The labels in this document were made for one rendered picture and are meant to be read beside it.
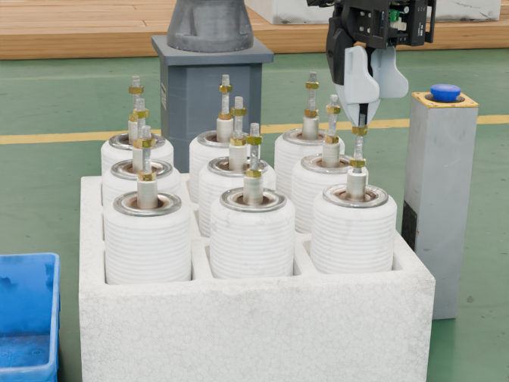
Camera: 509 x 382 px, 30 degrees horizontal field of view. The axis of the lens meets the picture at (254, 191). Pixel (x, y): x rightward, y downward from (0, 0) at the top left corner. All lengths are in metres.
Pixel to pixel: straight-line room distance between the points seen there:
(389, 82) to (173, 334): 0.36
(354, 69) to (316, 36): 2.11
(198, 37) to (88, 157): 0.53
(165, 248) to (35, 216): 0.73
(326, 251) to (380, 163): 0.97
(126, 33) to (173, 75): 1.40
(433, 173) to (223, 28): 0.50
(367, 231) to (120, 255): 0.27
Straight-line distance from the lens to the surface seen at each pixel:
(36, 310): 1.30
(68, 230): 1.66
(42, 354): 1.27
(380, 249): 1.08
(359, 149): 1.07
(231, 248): 1.04
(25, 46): 3.01
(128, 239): 1.02
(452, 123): 1.28
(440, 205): 1.31
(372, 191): 1.11
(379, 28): 0.99
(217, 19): 1.61
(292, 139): 1.29
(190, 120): 1.62
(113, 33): 3.01
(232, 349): 1.05
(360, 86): 1.02
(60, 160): 2.03
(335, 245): 1.07
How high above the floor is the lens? 0.62
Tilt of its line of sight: 20 degrees down
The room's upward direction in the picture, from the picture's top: 1 degrees clockwise
